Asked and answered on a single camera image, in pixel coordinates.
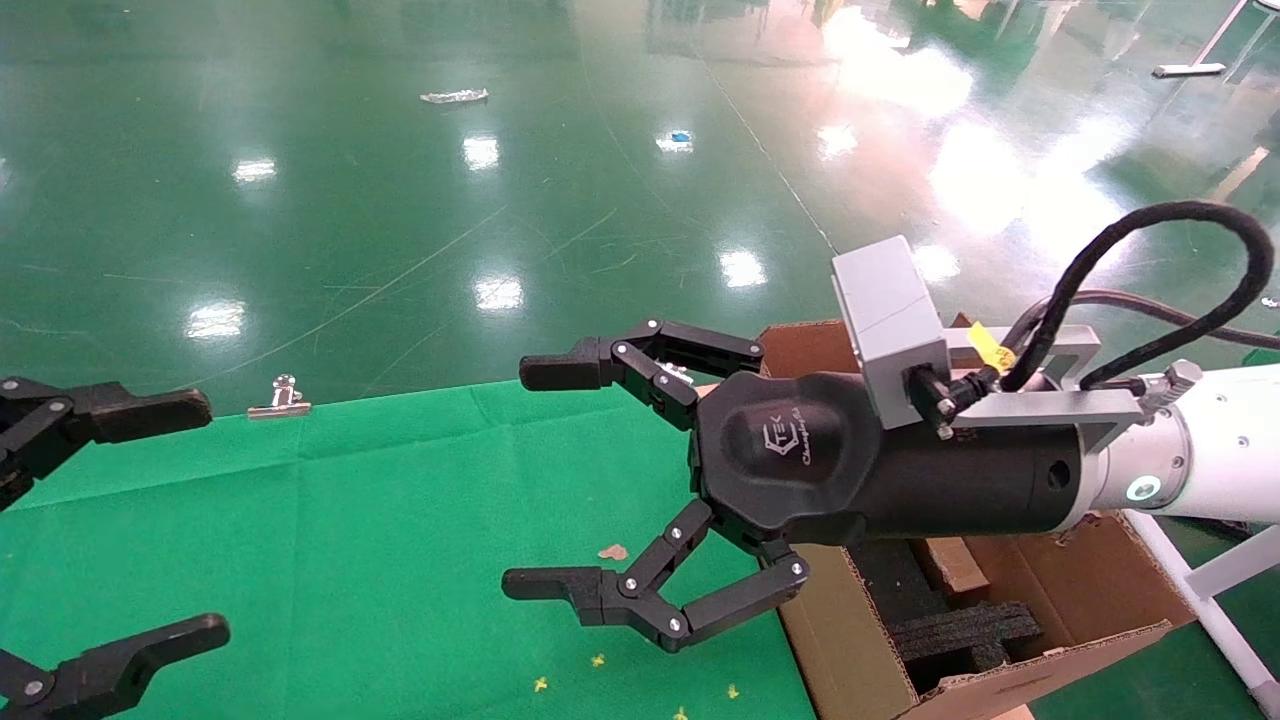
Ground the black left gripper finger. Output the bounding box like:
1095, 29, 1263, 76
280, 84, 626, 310
0, 378, 214, 511
0, 614, 232, 720

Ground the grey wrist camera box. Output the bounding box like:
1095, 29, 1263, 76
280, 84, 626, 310
832, 236, 953, 431

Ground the green felt cloth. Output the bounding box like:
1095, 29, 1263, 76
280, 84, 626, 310
0, 378, 819, 720

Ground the thin dark cable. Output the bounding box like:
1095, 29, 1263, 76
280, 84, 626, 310
1005, 290, 1280, 351

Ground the small brown cardboard box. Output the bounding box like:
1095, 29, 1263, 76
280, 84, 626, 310
915, 537, 991, 601

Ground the large open cardboard carton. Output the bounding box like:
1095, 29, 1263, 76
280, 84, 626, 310
760, 320, 1198, 720

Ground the grey metal camera bracket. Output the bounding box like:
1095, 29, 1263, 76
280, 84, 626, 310
940, 323, 1153, 453

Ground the thick black braided cable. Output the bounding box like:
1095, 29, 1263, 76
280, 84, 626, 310
995, 200, 1273, 393

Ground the white tube frame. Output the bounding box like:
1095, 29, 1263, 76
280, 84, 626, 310
1125, 508, 1280, 716

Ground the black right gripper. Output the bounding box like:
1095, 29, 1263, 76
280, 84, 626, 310
502, 321, 1091, 653

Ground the black foam end block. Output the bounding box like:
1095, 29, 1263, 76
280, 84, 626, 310
890, 600, 1043, 693

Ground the yellow cable tag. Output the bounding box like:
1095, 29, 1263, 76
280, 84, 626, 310
965, 322, 1016, 373

